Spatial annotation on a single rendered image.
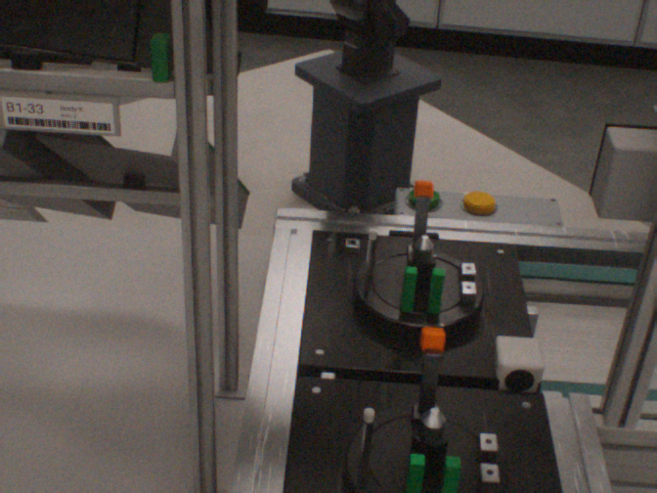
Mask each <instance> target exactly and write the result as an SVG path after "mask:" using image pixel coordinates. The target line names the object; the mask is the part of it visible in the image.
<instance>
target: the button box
mask: <svg viewBox="0 0 657 493"><path fill-rule="evenodd" d="M411 190H413V188H410V189H403V188H398V189H397V190H396V195H395V203H394V213H393V215H396V216H411V217H415V212H416V208H415V207H413V206H411V205H410V204H409V192H410V191H411ZM434 191H436V190H434ZM436 192H437V193H438V194H439V195H440V203H439V205H438V206H437V207H436V208H433V209H429V210H428V218H439V219H454V220H468V221H483V222H497V223H511V224H526V225H540V226H554V227H564V224H563V221H562V217H561V213H560V210H559V206H558V202H557V200H556V199H548V198H533V197H518V196H505V195H491V196H493V197H494V198H495V200H496V204H495V209H494V210H493V211H491V212H489V213H475V212H472V211H469V210H467V209H466V208H465V207H464V206H463V199H464V196H465V195H466V194H468V193H470V192H463V193H461V192H447V191H436Z"/></svg>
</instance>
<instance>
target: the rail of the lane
mask: <svg viewBox="0 0 657 493"><path fill-rule="evenodd" d="M414 224H415V218H414V217H411V216H396V215H382V214H367V213H353V212H339V211H324V210H310V209H296V208H281V207H279V208H277V210H276V216H275V222H274V227H273V240H274V236H275V230H276V228H287V229H290V233H291V234H297V229H302V230H313V233H314V231H321V232H335V233H349V234H364V235H368V234H369V232H370V229H376V230H377V235H378V236H392V237H407V238H412V237H413V235H414ZM426 236H427V237H428V238H429V239H435V240H449V241H464V242H478V243H492V244H507V245H515V247H516V252H517V257H518V262H527V263H542V264H555V265H570V266H584V267H598V268H612V269H627V270H638V267H639V264H640V261H641V258H642V254H643V251H644V247H645V244H646V240H647V237H648V233H641V232H626V231H612V230H597V229H583V228H569V227H554V226H540V225H526V224H511V223H497V222H483V221H468V220H454V219H439V218H428V221H427V232H426Z"/></svg>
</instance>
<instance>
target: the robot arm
mask: <svg viewBox="0 0 657 493"><path fill-rule="evenodd" d="M268 1H269V0H237V6H238V16H241V17H248V18H256V19H260V18H261V17H262V16H263V15H264V14H265V12H266V10H267V8H268ZM329 2H330V3H331V5H332V7H333V9H334V10H335V13H336V17H337V21H338V22H340V23H344V24H346V25H348V26H350V28H346V34H345V41H344V42H343V50H342V63H341V64H337V65H336V68H337V69H338V70H340V71H342V72H344V73H345V74H347V75H349V76H351V77H352V78H354V79H356V80H357V81H359V82H361V83H363V84H371V83H374V82H377V81H380V80H383V79H386V78H389V77H393V76H396V75H399V74H400V73H401V71H400V70H399V69H397V68H395V67H393V61H394V50H395V41H397V40H398V38H399V37H401V36H404V35H406V32H407V29H408V27H409V24H410V19H409V18H408V17H407V15H406V14H405V13H404V12H403V11H402V10H401V8H400V7H399V6H398V5H397V4H396V0H329ZM204 4H205V11H206V14H207V18H208V21H209V22H211V0H204Z"/></svg>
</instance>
